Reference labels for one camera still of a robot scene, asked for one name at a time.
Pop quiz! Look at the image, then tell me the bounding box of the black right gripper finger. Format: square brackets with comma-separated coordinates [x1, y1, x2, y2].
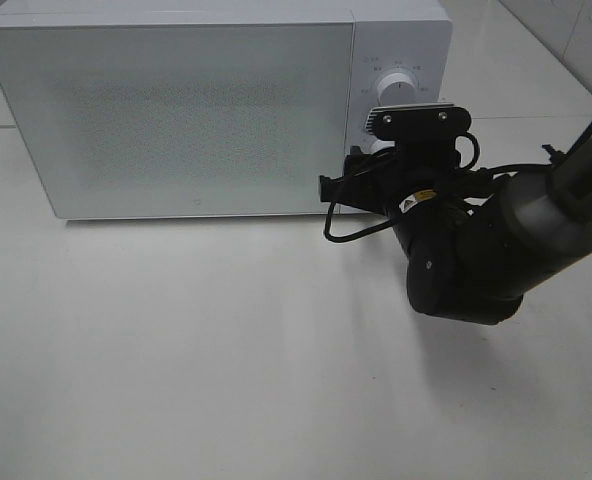
[343, 146, 376, 173]
[318, 175, 371, 215]

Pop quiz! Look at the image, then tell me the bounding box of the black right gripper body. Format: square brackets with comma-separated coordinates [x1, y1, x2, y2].
[357, 139, 461, 216]

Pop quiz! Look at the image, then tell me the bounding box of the white microwave knob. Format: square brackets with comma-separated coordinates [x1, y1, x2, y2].
[376, 71, 417, 106]
[369, 139, 395, 154]

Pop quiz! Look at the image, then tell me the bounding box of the white microwave door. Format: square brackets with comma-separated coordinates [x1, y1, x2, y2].
[0, 24, 352, 220]

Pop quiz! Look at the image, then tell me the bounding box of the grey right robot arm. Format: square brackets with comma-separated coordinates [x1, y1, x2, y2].
[319, 103, 592, 325]

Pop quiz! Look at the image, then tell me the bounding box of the white microwave oven body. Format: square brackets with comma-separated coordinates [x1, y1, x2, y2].
[0, 0, 453, 225]

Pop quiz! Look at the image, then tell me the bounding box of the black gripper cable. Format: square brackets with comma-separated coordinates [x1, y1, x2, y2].
[322, 130, 527, 245]

